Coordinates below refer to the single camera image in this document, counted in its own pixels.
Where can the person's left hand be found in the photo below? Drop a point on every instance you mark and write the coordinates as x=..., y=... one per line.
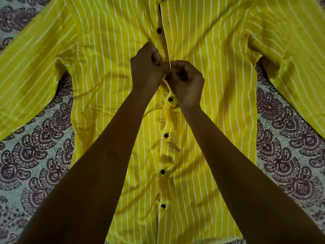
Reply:
x=145, y=73

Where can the person's left forearm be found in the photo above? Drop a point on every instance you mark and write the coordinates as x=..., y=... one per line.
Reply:
x=86, y=180

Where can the person's right forearm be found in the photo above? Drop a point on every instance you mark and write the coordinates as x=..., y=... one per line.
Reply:
x=243, y=185

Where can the person's left fingers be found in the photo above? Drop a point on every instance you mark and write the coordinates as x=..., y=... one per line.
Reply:
x=153, y=54

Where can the yellow white-striped button shirt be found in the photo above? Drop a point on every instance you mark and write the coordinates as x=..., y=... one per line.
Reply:
x=218, y=99

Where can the person's right fingers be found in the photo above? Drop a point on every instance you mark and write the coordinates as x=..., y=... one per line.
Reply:
x=180, y=69

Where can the purple paisley patterned bedsheet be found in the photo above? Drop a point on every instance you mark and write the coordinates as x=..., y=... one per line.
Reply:
x=33, y=154

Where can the person's right hand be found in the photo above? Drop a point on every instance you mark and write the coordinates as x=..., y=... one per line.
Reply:
x=189, y=90

